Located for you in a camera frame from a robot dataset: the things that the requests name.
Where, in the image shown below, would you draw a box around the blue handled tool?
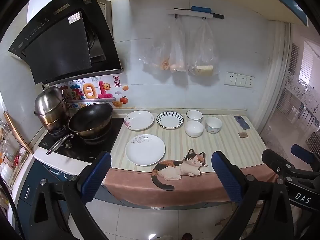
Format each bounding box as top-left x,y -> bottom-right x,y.
191,6 -> 224,20

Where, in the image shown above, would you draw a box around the blue striped white plate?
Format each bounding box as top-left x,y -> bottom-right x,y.
156,111 -> 185,130

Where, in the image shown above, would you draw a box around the white wall hook rail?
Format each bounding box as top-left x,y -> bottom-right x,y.
167,8 -> 213,20

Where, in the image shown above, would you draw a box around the white plate with pink flowers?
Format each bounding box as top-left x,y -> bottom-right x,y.
124,110 -> 155,131

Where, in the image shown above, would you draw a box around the striped cat print table cloth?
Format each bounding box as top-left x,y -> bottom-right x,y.
104,115 -> 278,208

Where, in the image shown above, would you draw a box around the kitchen utensil rack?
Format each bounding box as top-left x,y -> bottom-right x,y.
0,120 -> 28,193

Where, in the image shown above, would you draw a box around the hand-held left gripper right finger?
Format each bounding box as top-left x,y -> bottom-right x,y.
211,151 -> 294,240

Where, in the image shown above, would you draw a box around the black glass cooktop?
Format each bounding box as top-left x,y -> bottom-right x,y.
33,117 -> 125,174

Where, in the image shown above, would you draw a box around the large white plate grey flower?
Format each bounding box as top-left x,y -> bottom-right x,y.
125,134 -> 166,166

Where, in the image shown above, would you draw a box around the blue smartphone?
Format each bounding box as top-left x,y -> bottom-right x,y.
234,115 -> 251,130

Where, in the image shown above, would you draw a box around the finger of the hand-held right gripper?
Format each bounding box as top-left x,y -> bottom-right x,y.
291,144 -> 320,172
262,149 -> 296,179

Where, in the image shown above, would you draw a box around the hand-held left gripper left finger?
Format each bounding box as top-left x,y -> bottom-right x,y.
29,151 -> 112,240

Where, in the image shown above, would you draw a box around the clear plastic bag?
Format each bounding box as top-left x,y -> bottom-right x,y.
170,17 -> 188,73
139,17 -> 175,72
187,19 -> 220,77

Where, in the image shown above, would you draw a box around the black wok with steel handle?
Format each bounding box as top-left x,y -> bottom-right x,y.
46,102 -> 113,155

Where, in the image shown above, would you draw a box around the colourful wall stickers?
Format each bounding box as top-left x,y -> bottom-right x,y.
60,76 -> 129,108

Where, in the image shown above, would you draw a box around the stainless steel steamer pot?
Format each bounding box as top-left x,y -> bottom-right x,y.
34,86 -> 70,132

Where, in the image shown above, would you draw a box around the black range hood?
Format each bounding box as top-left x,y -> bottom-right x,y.
8,0 -> 125,85

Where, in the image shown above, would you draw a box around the blue kitchen cabinet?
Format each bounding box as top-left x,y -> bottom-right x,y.
15,160 -> 75,230

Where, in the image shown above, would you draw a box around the plain white bowl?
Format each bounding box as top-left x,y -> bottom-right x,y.
186,110 -> 203,122
185,120 -> 204,138

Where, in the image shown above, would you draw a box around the wooden cutting board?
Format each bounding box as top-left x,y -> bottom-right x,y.
4,112 -> 33,155

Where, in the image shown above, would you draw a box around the white bowl with small print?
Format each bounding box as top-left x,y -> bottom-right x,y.
205,116 -> 223,134

